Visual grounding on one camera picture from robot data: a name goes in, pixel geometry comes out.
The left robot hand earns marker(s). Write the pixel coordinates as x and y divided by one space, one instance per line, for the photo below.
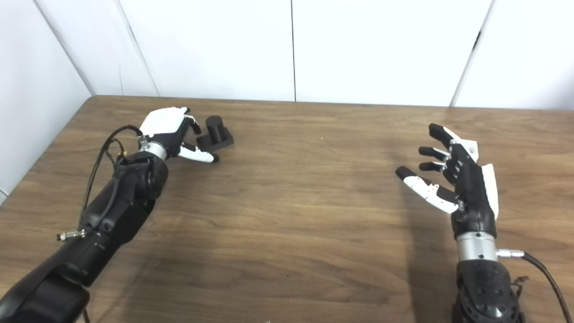
163 121

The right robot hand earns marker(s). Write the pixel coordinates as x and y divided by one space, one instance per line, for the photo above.
475 202

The black peg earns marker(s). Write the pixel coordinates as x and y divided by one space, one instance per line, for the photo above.
215 132

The white square piece with hole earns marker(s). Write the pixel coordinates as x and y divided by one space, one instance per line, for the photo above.
471 148

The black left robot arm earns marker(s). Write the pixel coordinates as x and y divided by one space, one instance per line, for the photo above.
112 211

